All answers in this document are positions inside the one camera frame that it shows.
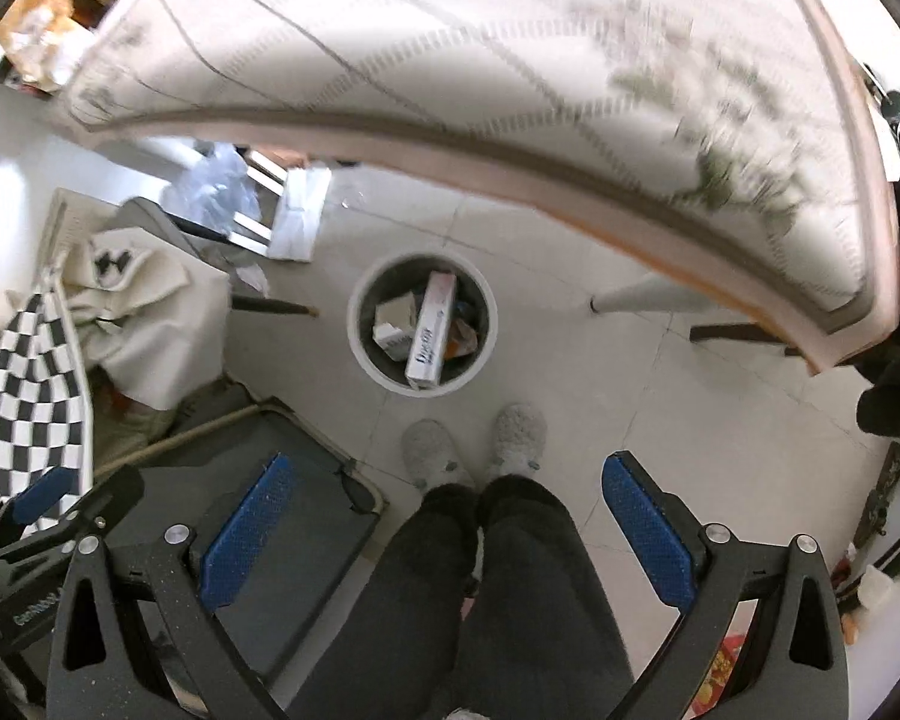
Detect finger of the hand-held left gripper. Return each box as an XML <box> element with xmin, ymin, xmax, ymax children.
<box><xmin>0</xmin><ymin>465</ymin><xmax>77</xmax><ymax>541</ymax></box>
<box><xmin>0</xmin><ymin>463</ymin><xmax>146</xmax><ymax>565</ymax></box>

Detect long white toothpaste box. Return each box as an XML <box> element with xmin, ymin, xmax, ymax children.
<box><xmin>405</xmin><ymin>272</ymin><xmax>458</xmax><ymax>391</ymax></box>

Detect white paper bag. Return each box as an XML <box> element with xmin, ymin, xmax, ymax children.
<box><xmin>270</xmin><ymin>165</ymin><xmax>335</xmax><ymax>263</ymax></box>

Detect white table leg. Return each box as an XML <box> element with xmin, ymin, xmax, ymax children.
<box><xmin>591</xmin><ymin>274</ymin><xmax>710</xmax><ymax>316</ymax></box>

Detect orange plastic bag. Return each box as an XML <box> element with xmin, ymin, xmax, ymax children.
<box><xmin>442</xmin><ymin>319</ymin><xmax>482</xmax><ymax>362</ymax></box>

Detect person's dark pants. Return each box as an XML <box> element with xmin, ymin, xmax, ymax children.
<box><xmin>289</xmin><ymin>474</ymin><xmax>635</xmax><ymax>720</ymax></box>

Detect grey fluffy slipper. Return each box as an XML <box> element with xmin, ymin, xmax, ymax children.
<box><xmin>403</xmin><ymin>420</ymin><xmax>475</xmax><ymax>490</ymax></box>
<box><xmin>486</xmin><ymin>403</ymin><xmax>548</xmax><ymax>477</ymax></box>

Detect white perforated panel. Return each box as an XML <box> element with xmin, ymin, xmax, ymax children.
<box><xmin>45</xmin><ymin>191</ymin><xmax>121</xmax><ymax>271</ymax></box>

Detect clear plastic bag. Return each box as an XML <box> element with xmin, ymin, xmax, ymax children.
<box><xmin>161</xmin><ymin>142</ymin><xmax>260</xmax><ymax>237</ymax></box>

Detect colourful printed package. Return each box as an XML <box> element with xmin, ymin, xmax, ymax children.
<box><xmin>690</xmin><ymin>634</ymin><xmax>747</xmax><ymax>717</ymax></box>

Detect beige cloth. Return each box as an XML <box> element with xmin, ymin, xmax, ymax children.
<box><xmin>64</xmin><ymin>229</ymin><xmax>230</xmax><ymax>413</ymax></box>

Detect grey folding chair seat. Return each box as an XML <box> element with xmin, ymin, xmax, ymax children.
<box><xmin>94</xmin><ymin>397</ymin><xmax>383</xmax><ymax>691</ymax></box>

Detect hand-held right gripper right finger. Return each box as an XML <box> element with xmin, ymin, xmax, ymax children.
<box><xmin>601</xmin><ymin>451</ymin><xmax>850</xmax><ymax>720</ymax></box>

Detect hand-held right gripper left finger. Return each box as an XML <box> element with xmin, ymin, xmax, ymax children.
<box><xmin>45</xmin><ymin>451</ymin><xmax>297</xmax><ymax>720</ymax></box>

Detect black ornate metal piece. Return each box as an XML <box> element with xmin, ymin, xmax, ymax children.
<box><xmin>855</xmin><ymin>439</ymin><xmax>900</xmax><ymax>548</ymax></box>

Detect black white checkered cloth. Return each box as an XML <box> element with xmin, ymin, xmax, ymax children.
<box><xmin>0</xmin><ymin>292</ymin><xmax>95</xmax><ymax>533</ymax></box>

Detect dark wooden bar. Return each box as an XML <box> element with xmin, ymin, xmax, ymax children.
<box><xmin>690</xmin><ymin>322</ymin><xmax>800</xmax><ymax>356</ymax></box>
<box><xmin>231</xmin><ymin>296</ymin><xmax>320</xmax><ymax>317</ymax></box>

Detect grey white carton box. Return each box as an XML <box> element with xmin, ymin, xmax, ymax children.
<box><xmin>373</xmin><ymin>296</ymin><xmax>421</xmax><ymax>361</ymax></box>

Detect white round waste bin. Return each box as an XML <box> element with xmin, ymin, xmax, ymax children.
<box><xmin>346</xmin><ymin>249</ymin><xmax>497</xmax><ymax>397</ymax></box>

